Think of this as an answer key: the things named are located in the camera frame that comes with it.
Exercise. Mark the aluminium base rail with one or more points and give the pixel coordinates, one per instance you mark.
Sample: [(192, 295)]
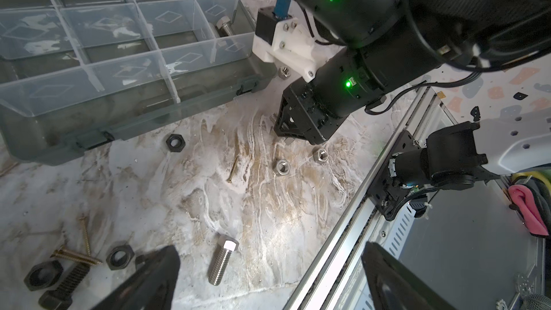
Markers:
[(471, 246)]

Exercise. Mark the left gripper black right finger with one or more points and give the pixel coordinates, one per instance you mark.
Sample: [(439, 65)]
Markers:
[(393, 286)]

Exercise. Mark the black hex nut large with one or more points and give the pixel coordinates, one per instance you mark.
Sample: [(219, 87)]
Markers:
[(43, 275)]

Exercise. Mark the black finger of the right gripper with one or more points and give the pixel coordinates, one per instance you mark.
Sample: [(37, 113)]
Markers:
[(284, 126)]

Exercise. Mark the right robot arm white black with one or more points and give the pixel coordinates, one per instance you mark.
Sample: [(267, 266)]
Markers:
[(386, 44)]

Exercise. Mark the grey plastic compartment organizer box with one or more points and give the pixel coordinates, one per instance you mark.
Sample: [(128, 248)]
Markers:
[(79, 74)]

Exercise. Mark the black hex nut medium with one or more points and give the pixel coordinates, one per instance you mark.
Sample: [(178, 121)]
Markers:
[(120, 257)]

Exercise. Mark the brass screw pair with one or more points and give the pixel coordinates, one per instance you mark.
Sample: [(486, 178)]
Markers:
[(77, 250)]

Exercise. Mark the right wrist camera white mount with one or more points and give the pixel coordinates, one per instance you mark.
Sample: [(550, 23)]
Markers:
[(279, 37)]

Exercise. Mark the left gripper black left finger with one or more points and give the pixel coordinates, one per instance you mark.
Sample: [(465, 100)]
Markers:
[(152, 286)]

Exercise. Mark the silver hex bolt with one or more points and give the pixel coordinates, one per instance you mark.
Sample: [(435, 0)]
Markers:
[(226, 246)]

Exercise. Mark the black bolt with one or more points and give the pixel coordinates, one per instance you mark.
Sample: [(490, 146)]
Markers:
[(61, 297)]

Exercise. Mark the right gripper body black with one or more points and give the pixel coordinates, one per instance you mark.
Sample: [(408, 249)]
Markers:
[(314, 111)]

